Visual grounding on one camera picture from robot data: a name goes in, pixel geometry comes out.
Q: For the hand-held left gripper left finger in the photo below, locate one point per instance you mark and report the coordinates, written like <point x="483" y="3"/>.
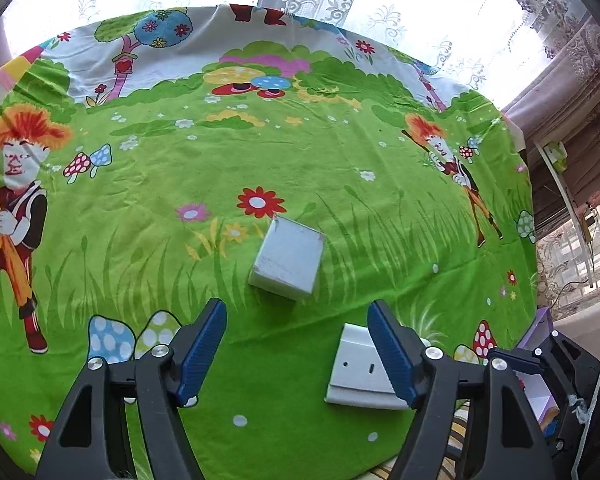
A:
<point x="202" y="355"/>

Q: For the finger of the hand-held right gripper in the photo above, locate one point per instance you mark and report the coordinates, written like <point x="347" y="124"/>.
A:
<point x="527" y="362"/>
<point x="575" y="365"/>

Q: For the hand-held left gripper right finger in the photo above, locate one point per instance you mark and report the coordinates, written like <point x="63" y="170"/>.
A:
<point x="392" y="360"/>

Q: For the green cartoon printed blanket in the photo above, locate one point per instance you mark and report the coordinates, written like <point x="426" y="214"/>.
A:
<point x="330" y="160"/>

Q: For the mauve patterned curtain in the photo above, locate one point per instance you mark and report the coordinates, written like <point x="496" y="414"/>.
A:
<point x="580" y="110"/>

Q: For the plain white scuffed box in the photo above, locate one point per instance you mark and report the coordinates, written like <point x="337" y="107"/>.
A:
<point x="287" y="260"/>

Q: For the white lace curtain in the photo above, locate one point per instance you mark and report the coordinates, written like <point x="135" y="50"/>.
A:
<point x="405" y="10"/>

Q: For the white green paper card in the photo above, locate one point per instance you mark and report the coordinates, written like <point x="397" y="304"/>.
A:
<point x="555" y="155"/>

